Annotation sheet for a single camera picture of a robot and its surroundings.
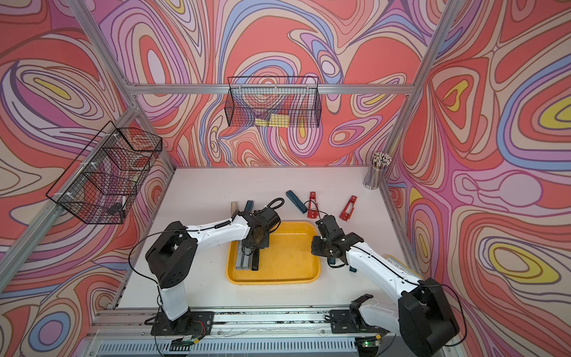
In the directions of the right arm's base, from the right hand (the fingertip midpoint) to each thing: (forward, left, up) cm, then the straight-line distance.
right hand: (317, 253), depth 85 cm
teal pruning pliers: (+24, +29, -1) cm, 38 cm away
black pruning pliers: (0, +25, -4) cm, 25 cm away
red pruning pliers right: (+19, -15, -5) cm, 25 cm away
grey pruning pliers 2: (-1, +27, -1) cm, 27 cm away
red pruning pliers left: (+21, 0, -4) cm, 21 cm away
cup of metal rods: (+36, -31, +2) cm, 47 cm away
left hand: (+5, +21, -3) cm, 22 cm away
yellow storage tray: (0, +11, -5) cm, 12 cm away
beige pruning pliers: (+24, +36, -2) cm, 43 cm away
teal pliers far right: (-5, -13, -4) cm, 15 cm away
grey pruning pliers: (+1, +30, -1) cm, 30 cm away
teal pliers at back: (+27, +7, -2) cm, 28 cm away
